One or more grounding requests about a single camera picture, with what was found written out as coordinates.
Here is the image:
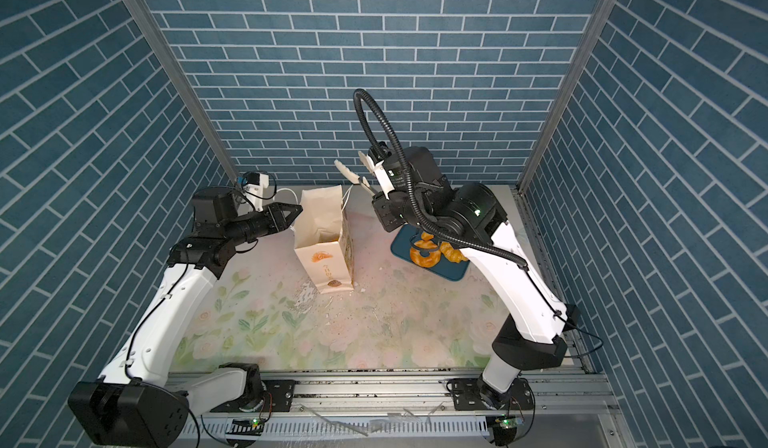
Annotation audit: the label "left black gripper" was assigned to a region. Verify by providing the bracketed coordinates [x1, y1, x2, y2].
[221, 202, 302, 249]

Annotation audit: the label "white printed paper bag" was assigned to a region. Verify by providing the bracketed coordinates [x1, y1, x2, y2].
[277, 185, 354, 294]

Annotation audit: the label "silver metal tongs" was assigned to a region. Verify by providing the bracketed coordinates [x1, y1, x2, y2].
[334, 151, 386, 199]

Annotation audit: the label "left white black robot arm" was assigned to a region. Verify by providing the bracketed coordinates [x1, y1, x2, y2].
[68, 186, 302, 447]

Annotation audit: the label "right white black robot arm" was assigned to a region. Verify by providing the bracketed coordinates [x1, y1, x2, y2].
[360, 147, 578, 409]

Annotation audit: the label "dark blue tray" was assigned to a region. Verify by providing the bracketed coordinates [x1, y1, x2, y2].
[390, 225, 469, 281]

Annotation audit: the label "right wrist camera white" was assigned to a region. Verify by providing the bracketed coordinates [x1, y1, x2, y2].
[366, 146, 395, 199]

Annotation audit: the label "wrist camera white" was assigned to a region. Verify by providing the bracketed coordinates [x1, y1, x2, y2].
[236, 171, 273, 211]
[366, 146, 395, 199]

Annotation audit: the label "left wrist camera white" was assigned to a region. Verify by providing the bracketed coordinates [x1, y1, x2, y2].
[236, 171, 273, 211]

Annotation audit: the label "ring donut bread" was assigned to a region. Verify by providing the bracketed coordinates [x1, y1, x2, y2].
[410, 239, 442, 268]

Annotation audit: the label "right aluminium corner post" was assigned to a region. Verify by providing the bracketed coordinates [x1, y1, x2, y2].
[517, 0, 634, 194]

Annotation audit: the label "aluminium corner post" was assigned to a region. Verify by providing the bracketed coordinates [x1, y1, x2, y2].
[517, 0, 634, 194]
[122, 0, 239, 182]

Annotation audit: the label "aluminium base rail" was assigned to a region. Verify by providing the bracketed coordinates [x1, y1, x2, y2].
[160, 369, 635, 447]

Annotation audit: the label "left aluminium corner post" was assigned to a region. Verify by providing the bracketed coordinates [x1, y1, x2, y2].
[122, 0, 239, 182]

